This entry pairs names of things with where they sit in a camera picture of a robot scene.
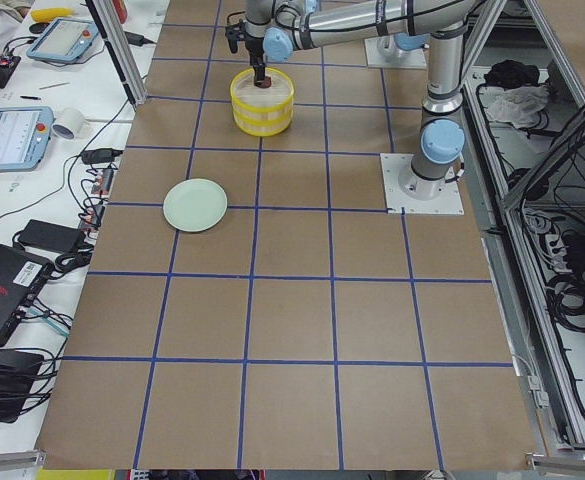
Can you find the brown steamed bun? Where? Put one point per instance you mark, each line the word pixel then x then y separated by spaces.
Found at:
pixel 265 83

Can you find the aluminium frame post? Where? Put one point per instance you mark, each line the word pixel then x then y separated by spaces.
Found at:
pixel 106 19

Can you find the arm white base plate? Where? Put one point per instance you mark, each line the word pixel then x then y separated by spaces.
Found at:
pixel 406 193
pixel 398 51

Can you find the white tape roll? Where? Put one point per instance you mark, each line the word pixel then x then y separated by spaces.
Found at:
pixel 71 124

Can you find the blue teach pendant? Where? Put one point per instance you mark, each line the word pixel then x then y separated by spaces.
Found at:
pixel 64 41
pixel 24 136

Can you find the pale green plate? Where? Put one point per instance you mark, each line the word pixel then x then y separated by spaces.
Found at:
pixel 195 205

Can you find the near blue teach pendant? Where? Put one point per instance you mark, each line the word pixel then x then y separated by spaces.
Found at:
pixel 24 136

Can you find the far blue teach pendant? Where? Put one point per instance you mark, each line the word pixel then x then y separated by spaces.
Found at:
pixel 64 41

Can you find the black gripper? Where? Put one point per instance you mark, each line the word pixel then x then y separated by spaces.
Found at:
pixel 255 48

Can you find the white cloth bundle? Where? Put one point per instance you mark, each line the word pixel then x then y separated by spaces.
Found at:
pixel 519 107

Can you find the black cloth bundle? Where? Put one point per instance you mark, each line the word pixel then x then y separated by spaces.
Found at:
pixel 511 74

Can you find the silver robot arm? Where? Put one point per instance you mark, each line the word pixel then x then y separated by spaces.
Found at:
pixel 273 30

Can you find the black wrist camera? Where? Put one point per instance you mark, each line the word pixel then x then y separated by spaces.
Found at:
pixel 234 34

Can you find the black box lower left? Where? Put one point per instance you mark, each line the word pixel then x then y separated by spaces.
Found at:
pixel 17 375

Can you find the black power adapter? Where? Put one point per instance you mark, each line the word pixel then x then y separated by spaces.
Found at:
pixel 50 237

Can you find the black red computer box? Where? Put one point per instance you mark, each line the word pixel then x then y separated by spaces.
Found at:
pixel 22 277

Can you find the yellow steamer layer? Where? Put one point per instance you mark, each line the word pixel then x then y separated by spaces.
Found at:
pixel 262 128
pixel 261 105

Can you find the yellow object on table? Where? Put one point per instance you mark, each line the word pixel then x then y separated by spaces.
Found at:
pixel 49 14

